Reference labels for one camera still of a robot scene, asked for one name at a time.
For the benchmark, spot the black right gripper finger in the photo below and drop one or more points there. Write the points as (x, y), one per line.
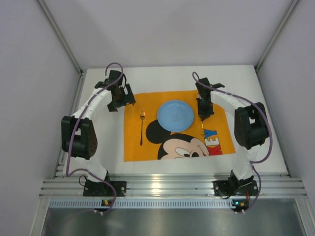
(205, 115)
(200, 107)

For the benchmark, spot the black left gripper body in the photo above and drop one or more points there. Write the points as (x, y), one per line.
(121, 101)

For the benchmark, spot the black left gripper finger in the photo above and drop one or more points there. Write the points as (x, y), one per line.
(130, 99)
(112, 106)

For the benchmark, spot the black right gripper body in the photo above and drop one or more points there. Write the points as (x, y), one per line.
(204, 107)

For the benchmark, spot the rose gold fork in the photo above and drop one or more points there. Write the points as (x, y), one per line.
(142, 117)

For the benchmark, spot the blue plate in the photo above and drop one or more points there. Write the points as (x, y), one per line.
(175, 116)

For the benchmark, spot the orange Mickey Mouse placemat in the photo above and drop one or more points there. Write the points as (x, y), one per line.
(160, 144)

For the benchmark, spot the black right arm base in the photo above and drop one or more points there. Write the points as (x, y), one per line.
(234, 186)

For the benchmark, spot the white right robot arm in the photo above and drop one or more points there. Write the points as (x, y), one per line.
(251, 127)

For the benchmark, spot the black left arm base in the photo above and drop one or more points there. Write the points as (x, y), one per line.
(100, 189)

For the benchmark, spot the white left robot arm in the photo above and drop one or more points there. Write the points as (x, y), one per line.
(78, 134)

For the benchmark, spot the aluminium front rail frame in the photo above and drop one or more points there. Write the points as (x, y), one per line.
(168, 191)

